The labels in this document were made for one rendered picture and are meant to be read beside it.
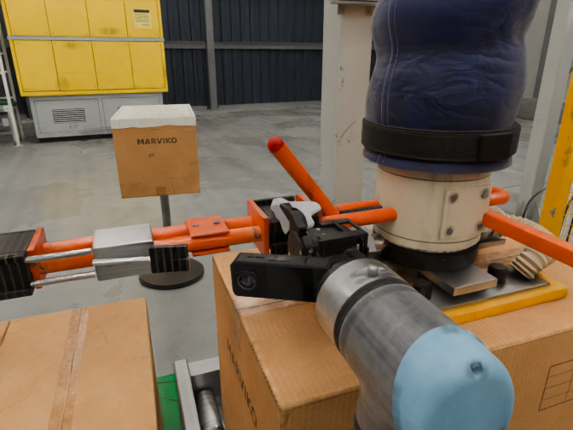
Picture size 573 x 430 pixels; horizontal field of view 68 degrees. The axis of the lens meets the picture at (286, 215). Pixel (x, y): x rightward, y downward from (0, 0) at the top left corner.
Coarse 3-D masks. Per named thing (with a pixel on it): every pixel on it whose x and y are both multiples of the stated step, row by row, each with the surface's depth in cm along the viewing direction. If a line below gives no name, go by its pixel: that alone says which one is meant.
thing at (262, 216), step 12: (252, 204) 60; (264, 204) 64; (252, 216) 60; (264, 216) 56; (312, 216) 57; (264, 228) 56; (276, 228) 56; (264, 240) 56; (276, 240) 57; (264, 252) 57; (276, 252) 57
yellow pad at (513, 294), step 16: (496, 272) 65; (512, 272) 69; (416, 288) 61; (432, 288) 65; (496, 288) 65; (512, 288) 65; (528, 288) 65; (544, 288) 66; (560, 288) 66; (448, 304) 61; (464, 304) 61; (480, 304) 62; (496, 304) 62; (512, 304) 63; (528, 304) 64; (464, 320) 60
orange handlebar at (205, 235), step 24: (504, 192) 72; (216, 216) 60; (336, 216) 61; (360, 216) 62; (384, 216) 63; (504, 216) 61; (72, 240) 54; (168, 240) 54; (192, 240) 54; (216, 240) 55; (240, 240) 56; (528, 240) 56; (552, 240) 53; (48, 264) 49; (72, 264) 50
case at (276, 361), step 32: (224, 256) 80; (480, 256) 80; (512, 256) 80; (224, 288) 71; (224, 320) 75; (256, 320) 61; (288, 320) 61; (480, 320) 61; (512, 320) 61; (544, 320) 61; (224, 352) 80; (256, 352) 54; (288, 352) 54; (320, 352) 54; (512, 352) 57; (544, 352) 59; (224, 384) 85; (256, 384) 56; (288, 384) 49; (320, 384) 49; (352, 384) 49; (544, 384) 62; (224, 416) 92; (256, 416) 59; (288, 416) 47; (320, 416) 48; (352, 416) 50; (512, 416) 62; (544, 416) 65
